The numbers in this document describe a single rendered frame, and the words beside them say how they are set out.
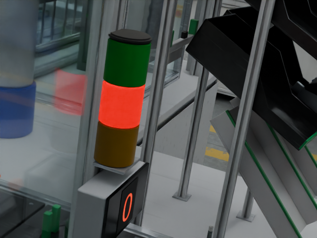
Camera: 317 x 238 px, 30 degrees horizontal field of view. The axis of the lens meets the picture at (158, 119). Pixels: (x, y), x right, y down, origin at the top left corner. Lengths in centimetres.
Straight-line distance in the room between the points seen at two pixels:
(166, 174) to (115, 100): 98
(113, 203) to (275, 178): 59
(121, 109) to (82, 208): 12
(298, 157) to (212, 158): 263
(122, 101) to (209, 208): 87
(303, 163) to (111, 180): 74
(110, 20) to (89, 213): 22
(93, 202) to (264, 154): 61
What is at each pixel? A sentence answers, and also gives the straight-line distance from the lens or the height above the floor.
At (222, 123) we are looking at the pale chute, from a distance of 111.
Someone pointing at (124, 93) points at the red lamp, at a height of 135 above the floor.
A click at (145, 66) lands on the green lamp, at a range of 67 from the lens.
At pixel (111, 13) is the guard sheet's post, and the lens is 66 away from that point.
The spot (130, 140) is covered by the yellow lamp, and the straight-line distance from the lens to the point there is 69.
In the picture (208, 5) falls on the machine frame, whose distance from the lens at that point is 255.
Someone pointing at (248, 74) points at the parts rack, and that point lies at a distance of 104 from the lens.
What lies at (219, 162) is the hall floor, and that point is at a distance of 395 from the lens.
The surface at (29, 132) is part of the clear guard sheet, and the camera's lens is 58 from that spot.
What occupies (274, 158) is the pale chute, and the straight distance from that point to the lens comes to 123.
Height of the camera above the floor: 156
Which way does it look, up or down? 20 degrees down
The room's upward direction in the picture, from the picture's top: 9 degrees clockwise
